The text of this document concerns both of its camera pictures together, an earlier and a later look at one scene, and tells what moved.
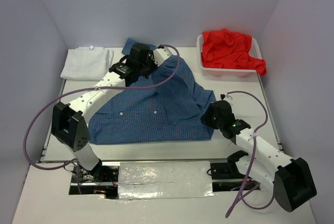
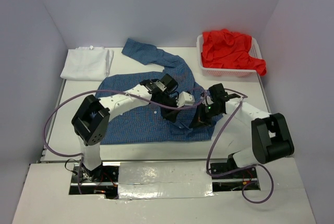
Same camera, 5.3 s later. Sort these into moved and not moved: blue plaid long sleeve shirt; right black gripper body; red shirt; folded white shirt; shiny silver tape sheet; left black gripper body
Moved: left black gripper body; right black gripper body
Not moved: folded white shirt; shiny silver tape sheet; red shirt; blue plaid long sleeve shirt
